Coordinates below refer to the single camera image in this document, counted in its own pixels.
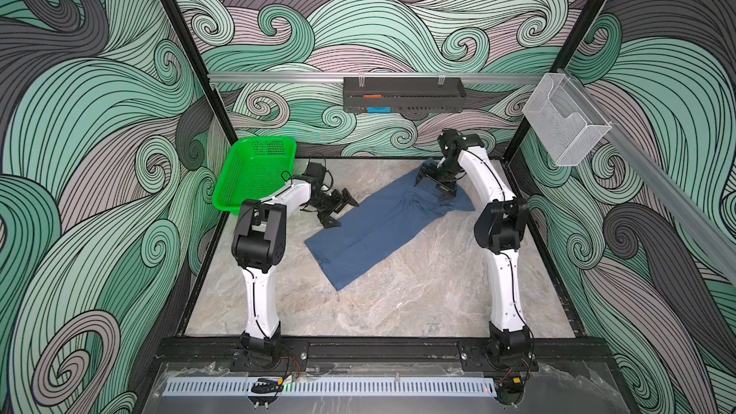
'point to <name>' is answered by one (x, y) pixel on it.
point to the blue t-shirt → (344, 250)
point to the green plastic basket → (253, 168)
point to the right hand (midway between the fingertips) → (429, 191)
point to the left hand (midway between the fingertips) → (351, 210)
